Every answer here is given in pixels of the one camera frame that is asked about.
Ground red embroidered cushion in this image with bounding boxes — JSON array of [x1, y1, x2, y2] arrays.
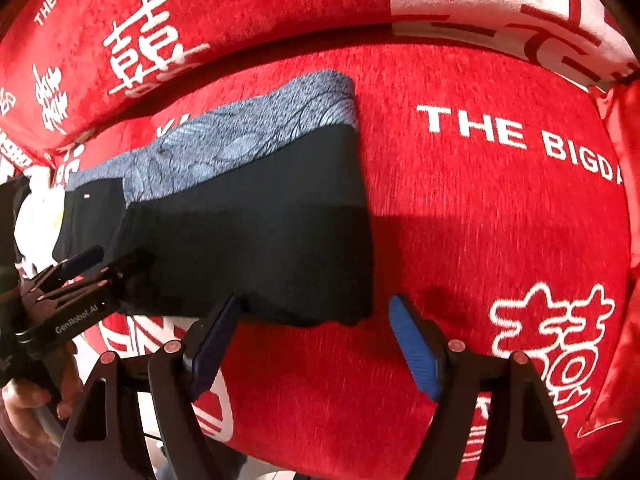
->
[[575, 77, 640, 441]]

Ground red printed sofa cover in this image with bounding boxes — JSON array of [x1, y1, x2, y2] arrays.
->
[[0, 0, 640, 480]]

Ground person's left forearm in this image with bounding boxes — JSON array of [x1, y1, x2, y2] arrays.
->
[[0, 425, 58, 478]]

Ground black pants with patterned sides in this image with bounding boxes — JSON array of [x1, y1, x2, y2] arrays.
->
[[52, 70, 376, 328]]

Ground person's left hand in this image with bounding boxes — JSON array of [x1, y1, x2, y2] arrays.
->
[[0, 355, 83, 443]]

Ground cream folded garment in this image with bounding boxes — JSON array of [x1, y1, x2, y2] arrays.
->
[[12, 167, 68, 281]]

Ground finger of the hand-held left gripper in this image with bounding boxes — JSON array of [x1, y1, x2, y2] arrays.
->
[[30, 250, 152, 328], [20, 246, 105, 306]]

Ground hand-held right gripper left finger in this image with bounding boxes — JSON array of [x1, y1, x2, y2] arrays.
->
[[52, 294, 242, 480]]

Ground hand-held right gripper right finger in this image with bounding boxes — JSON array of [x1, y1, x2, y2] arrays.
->
[[390, 294, 576, 480]]

